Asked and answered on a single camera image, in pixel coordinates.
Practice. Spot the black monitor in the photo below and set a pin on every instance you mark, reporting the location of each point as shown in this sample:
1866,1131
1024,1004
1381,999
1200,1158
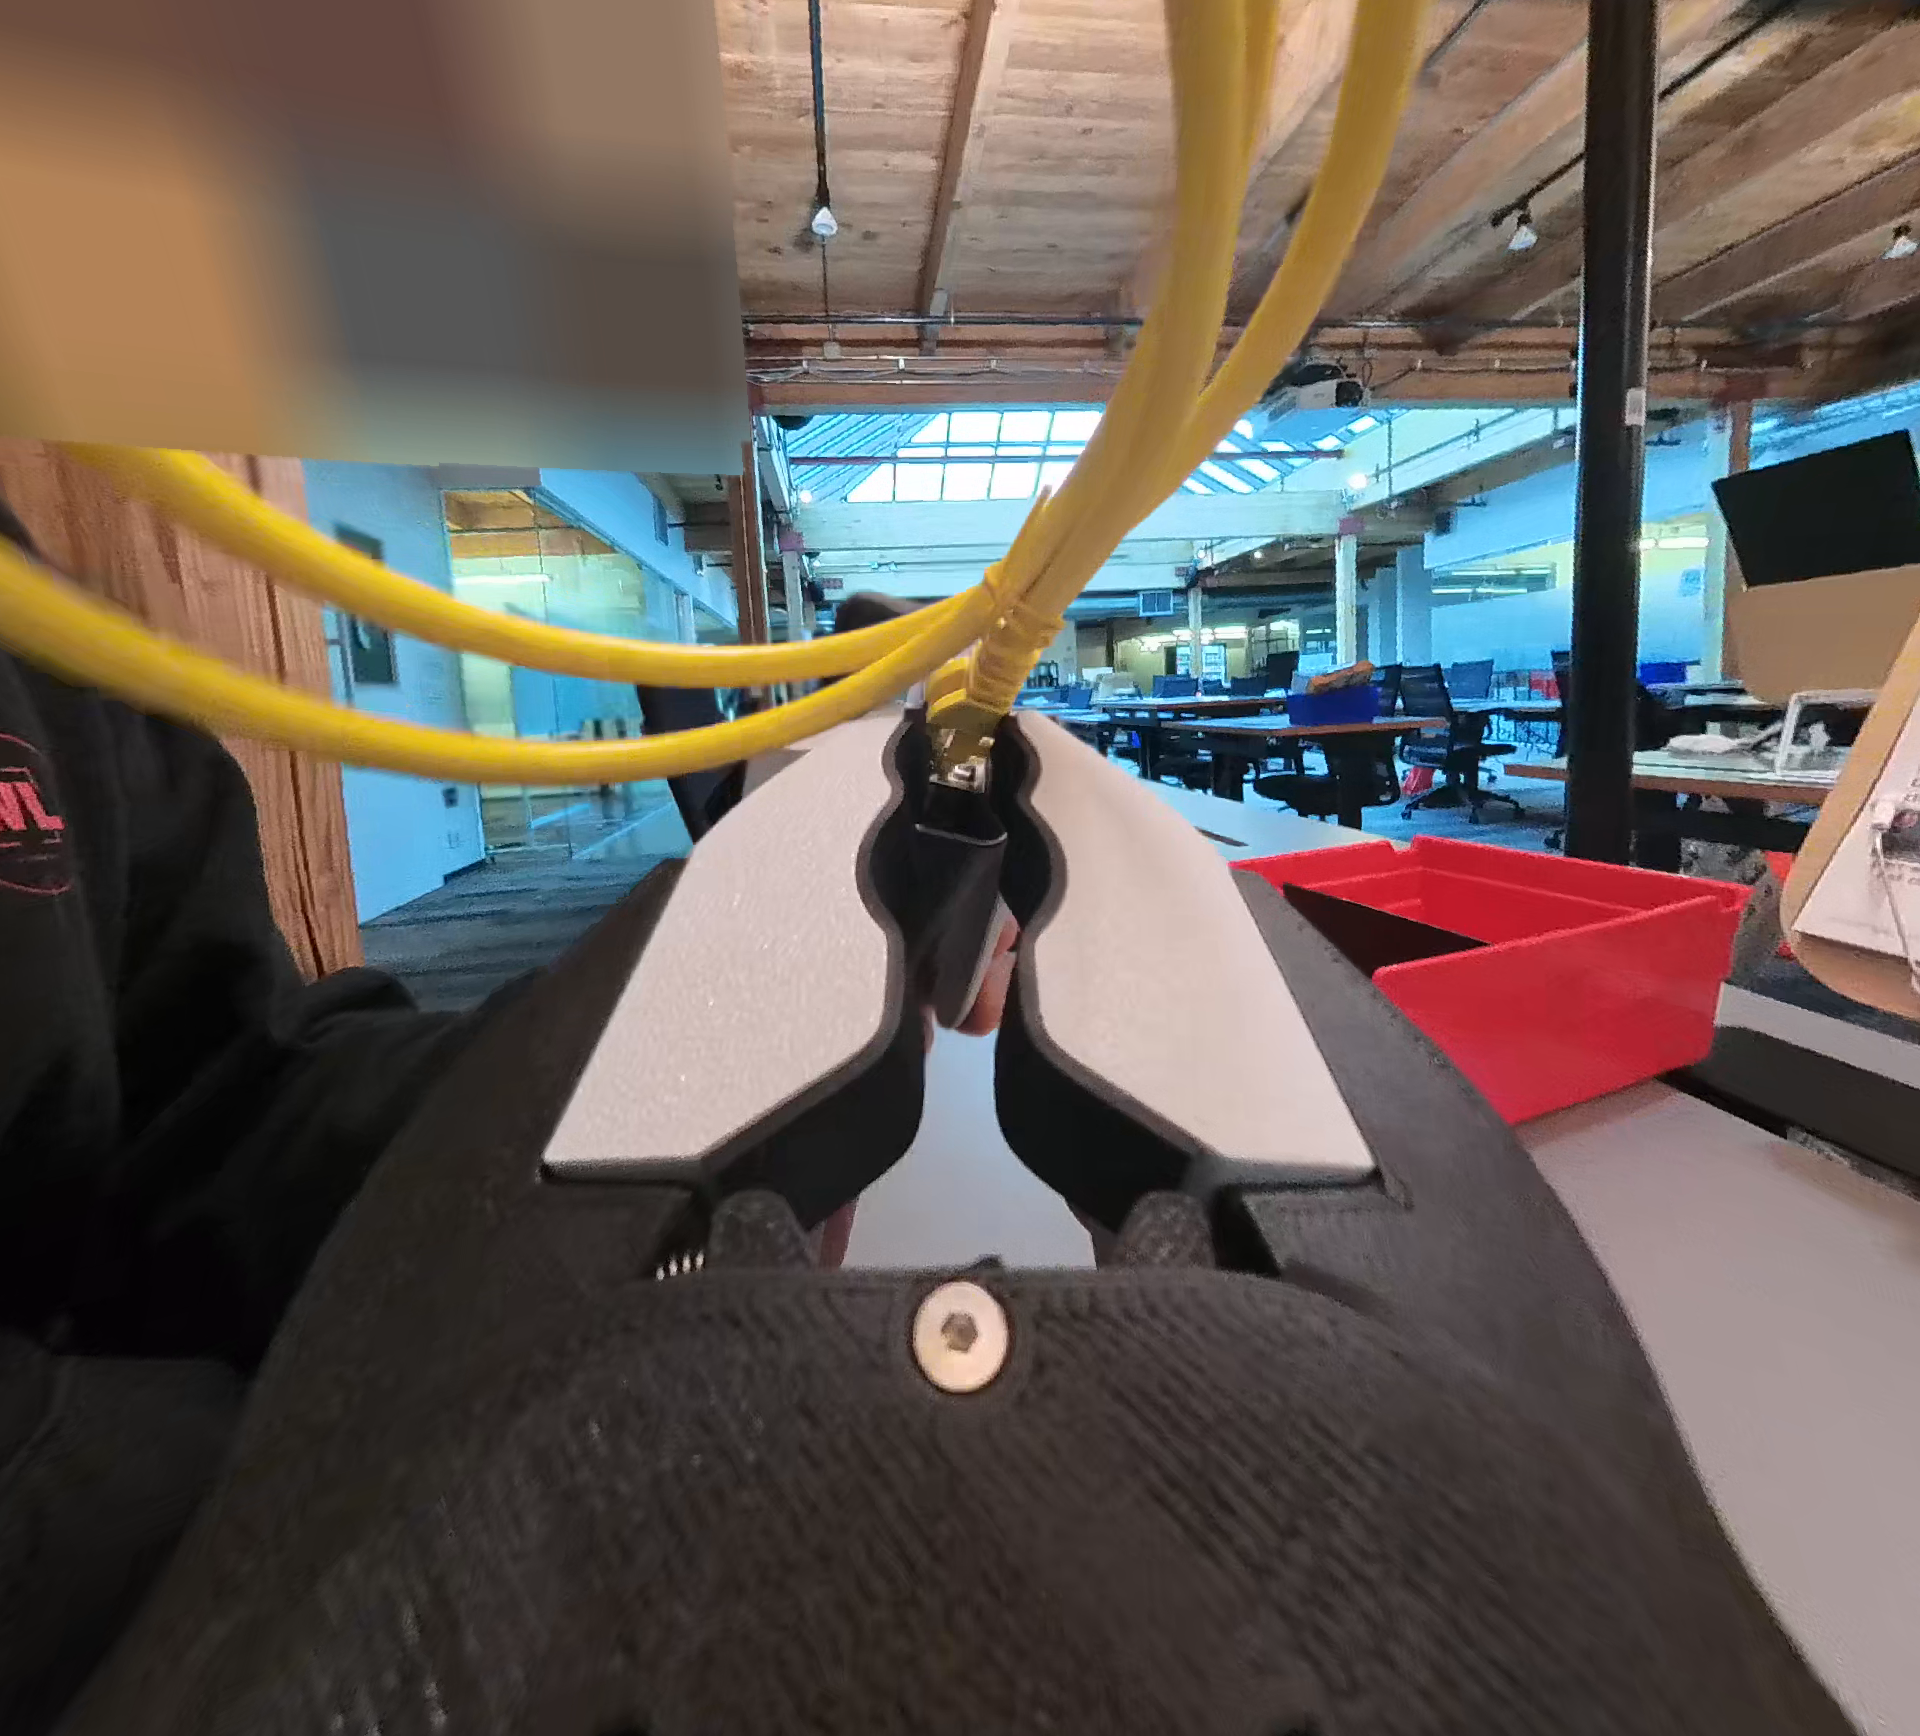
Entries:
1823,506

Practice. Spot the white ceiling projector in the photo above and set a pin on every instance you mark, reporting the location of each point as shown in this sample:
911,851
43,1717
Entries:
1322,389

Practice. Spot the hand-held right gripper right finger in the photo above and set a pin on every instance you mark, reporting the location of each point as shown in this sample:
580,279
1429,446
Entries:
1186,1002

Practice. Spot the instruction poster board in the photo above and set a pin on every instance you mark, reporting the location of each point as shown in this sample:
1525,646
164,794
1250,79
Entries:
1859,851

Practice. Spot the black stand pole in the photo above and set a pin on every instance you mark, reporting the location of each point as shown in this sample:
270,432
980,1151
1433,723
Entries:
1615,415

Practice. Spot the person's left hand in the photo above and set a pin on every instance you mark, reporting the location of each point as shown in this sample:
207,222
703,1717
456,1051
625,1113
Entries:
992,992

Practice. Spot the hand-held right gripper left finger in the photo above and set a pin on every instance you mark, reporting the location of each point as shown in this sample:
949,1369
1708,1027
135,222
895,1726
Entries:
720,986

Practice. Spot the brown cardboard box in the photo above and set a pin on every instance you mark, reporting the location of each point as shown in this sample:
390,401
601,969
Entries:
1818,634

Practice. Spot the wooden post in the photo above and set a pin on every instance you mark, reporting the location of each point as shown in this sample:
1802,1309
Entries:
287,834

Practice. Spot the blue storage crate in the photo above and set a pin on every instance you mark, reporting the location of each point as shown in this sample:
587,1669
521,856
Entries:
1330,704

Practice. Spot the black ethernet splitter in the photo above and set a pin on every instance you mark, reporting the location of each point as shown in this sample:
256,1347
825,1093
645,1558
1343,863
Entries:
959,896

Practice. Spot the red plastic bin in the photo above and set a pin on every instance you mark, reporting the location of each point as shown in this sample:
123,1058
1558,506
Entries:
1561,1002

